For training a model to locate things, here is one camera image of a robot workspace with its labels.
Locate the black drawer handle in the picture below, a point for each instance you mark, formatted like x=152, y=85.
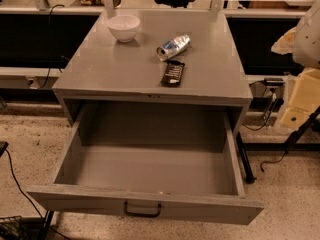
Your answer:
x=141, y=211

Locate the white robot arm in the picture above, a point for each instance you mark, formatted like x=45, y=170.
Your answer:
x=303, y=43

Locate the grey metal drawer cabinet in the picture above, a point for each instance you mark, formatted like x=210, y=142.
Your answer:
x=116, y=87

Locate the white ceramic bowl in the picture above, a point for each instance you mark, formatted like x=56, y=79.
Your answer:
x=124, y=27

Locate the open grey top drawer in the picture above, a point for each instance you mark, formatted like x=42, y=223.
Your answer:
x=193, y=179

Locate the wire basket bottom left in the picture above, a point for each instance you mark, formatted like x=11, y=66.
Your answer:
x=11, y=228

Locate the black table leg frame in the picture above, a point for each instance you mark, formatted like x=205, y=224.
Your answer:
x=291, y=144

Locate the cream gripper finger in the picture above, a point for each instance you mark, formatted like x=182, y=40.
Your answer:
x=284, y=45
x=304, y=100

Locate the crushed silver blue can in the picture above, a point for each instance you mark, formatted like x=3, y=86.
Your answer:
x=173, y=47

